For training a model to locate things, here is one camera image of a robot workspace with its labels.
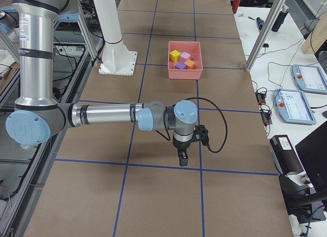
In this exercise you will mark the black monitor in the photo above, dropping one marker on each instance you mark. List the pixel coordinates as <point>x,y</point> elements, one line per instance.
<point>312,154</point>

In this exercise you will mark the purple foam block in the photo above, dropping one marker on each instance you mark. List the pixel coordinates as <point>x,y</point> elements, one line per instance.
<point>180,65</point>

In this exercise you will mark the yellow foam block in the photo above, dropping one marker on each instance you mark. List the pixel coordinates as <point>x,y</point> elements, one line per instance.
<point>174,56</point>

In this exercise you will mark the black box with label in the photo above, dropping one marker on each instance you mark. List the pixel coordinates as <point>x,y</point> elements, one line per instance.
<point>284,155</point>

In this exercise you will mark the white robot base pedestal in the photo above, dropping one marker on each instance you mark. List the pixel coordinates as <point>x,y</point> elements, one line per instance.
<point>116,58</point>

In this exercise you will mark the pink plastic bin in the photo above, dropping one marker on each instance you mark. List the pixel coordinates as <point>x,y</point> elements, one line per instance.
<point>191,47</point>

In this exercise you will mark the orange foam block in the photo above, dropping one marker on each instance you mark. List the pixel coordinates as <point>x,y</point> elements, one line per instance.
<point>190,64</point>

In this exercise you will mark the light pink foam block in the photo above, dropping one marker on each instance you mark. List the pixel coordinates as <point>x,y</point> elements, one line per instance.
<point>184,56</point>

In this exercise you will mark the far teach pendant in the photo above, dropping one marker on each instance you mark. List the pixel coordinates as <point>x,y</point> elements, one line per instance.
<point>309,78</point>

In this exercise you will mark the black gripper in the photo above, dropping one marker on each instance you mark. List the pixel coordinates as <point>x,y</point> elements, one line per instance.
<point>180,145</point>

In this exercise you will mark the aluminium frame post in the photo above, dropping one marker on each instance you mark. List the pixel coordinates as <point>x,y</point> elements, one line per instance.
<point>270,19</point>

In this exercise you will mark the red cylinder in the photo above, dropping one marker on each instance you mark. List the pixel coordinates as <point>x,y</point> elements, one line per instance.
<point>235,6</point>

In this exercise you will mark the black water bottle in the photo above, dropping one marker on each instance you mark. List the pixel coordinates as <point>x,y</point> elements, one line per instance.
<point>280,19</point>

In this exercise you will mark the near teach pendant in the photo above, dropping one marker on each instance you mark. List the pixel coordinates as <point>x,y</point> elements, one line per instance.
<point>293,107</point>

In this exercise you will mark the teach pendant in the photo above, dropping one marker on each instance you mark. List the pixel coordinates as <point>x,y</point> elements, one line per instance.
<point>309,78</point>
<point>293,107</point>

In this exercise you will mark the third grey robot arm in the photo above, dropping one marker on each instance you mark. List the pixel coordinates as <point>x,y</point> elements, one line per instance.
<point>9,19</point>

